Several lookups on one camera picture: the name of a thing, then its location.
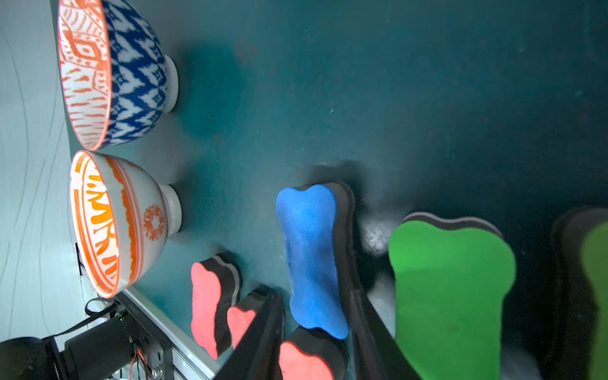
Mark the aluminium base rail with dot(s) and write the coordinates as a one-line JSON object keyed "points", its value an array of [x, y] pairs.
{"points": [[169, 352]]}

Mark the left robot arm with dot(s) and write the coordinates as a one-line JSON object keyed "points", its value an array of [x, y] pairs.
{"points": [[94, 354]]}

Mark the orange floral pattern bowl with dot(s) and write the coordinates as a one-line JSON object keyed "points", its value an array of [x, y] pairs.
{"points": [[122, 219]]}

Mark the green eraser bottom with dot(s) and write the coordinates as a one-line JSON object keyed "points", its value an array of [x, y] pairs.
{"points": [[451, 279], [580, 244]]}

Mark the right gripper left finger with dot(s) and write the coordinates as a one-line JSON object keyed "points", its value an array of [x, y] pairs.
{"points": [[257, 355]]}

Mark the orange geometric pattern bowl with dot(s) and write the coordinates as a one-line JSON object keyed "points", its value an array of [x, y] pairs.
{"points": [[116, 80]]}

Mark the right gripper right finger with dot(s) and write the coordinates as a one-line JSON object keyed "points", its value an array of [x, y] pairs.
{"points": [[376, 353]]}

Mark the red eraser top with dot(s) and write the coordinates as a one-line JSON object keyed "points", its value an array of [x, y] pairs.
{"points": [[241, 315], [313, 354]]}

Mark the pink eraser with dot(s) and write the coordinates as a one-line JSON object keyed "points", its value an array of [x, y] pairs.
{"points": [[216, 287]]}

